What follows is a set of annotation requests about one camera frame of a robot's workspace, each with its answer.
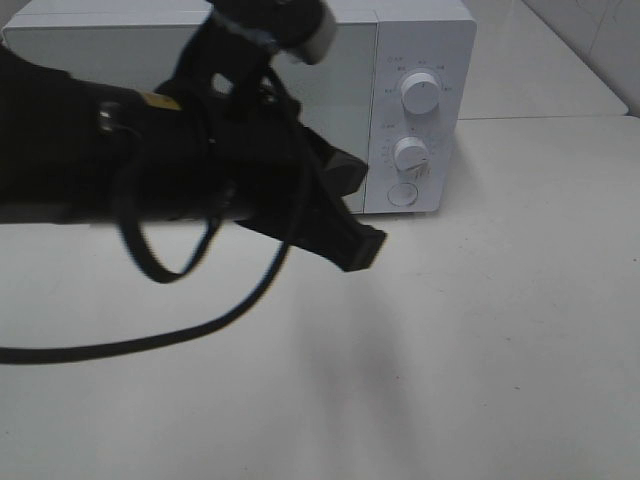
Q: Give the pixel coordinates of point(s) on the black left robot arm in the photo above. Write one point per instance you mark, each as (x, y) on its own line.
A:
(169, 167)

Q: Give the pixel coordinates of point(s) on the white microwave door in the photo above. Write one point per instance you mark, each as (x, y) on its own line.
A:
(335, 94)

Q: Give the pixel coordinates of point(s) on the round white door button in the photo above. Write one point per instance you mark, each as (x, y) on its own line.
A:
(403, 194)

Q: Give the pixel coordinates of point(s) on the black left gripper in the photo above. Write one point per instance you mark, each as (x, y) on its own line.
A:
(262, 147)

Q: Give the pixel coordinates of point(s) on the white microwave knob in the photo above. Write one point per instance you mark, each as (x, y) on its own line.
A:
(410, 153)
(420, 92)

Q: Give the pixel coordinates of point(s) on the white lower microwave knob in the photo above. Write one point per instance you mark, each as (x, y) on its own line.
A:
(410, 153)

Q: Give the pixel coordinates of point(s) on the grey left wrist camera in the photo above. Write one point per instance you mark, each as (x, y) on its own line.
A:
(238, 40)

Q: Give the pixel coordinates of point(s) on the white microwave oven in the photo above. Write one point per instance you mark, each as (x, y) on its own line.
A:
(435, 36)

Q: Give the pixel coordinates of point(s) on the white upper microwave knob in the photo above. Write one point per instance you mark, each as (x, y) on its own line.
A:
(420, 92)

